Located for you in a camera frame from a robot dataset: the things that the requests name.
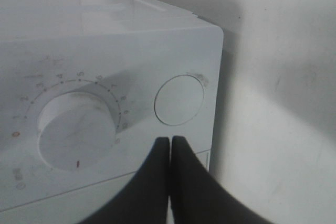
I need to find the white microwave knob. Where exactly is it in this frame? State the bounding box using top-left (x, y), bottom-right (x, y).
top-left (38, 92), bottom-right (116, 172)

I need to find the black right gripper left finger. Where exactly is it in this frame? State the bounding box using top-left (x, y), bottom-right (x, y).
top-left (81, 137), bottom-right (170, 223)

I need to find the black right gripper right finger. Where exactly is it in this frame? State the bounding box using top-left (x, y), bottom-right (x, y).
top-left (170, 136), bottom-right (270, 223)

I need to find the round white door button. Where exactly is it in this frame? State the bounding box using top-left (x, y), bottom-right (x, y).
top-left (154, 74), bottom-right (205, 126)

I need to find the white microwave oven body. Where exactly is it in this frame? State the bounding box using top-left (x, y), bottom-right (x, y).
top-left (1, 0), bottom-right (223, 223)

